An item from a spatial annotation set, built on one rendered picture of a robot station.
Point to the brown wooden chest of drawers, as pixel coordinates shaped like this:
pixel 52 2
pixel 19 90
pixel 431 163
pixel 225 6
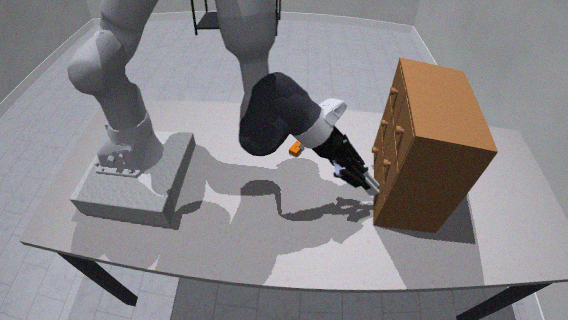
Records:
pixel 451 148

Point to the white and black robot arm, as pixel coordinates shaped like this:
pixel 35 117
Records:
pixel 273 106

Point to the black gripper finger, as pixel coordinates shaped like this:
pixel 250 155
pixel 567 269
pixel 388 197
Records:
pixel 350 174
pixel 347 146

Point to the orange nine-volt battery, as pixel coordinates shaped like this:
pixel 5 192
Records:
pixel 295 150

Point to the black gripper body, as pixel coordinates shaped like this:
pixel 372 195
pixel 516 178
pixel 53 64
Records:
pixel 329 148

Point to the brown wooden drawer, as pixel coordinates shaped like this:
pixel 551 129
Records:
pixel 379 198
pixel 379 151
pixel 390 164
pixel 398 94
pixel 388 121
pixel 405 135

